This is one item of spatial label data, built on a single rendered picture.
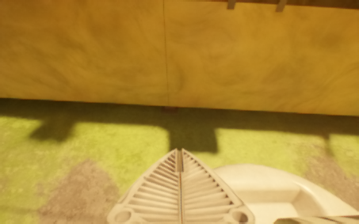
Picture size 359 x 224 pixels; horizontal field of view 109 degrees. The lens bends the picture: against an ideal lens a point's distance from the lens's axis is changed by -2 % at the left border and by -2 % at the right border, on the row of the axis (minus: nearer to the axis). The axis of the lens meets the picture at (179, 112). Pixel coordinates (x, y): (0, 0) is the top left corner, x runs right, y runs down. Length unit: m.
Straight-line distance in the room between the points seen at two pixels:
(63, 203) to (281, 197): 0.90
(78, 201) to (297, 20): 1.32
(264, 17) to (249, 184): 0.68
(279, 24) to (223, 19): 0.26
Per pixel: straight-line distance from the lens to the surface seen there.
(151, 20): 0.76
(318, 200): 0.54
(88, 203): 0.88
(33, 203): 1.03
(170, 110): 1.08
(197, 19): 0.74
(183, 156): 0.16
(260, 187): 0.47
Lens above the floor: 0.76
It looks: 45 degrees down
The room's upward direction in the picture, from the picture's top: 1 degrees clockwise
